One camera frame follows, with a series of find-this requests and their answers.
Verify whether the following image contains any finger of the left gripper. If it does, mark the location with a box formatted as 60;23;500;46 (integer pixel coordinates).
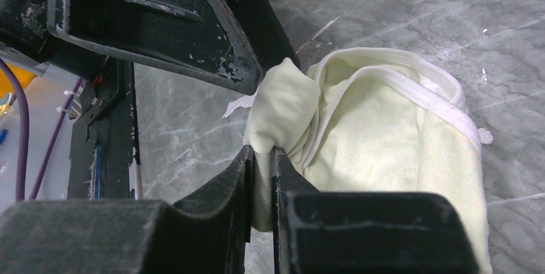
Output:
226;0;299;71

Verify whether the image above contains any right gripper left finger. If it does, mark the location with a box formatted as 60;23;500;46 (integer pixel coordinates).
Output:
1;146;254;273

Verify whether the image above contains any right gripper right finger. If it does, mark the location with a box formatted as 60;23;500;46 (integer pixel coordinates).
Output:
270;147;479;273

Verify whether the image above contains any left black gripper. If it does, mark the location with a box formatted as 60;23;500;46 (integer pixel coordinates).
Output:
1;0;262;95

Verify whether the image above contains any cream cloth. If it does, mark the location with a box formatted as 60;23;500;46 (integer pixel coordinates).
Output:
244;48;492;273

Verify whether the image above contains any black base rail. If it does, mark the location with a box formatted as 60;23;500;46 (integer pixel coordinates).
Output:
67;59;143;200

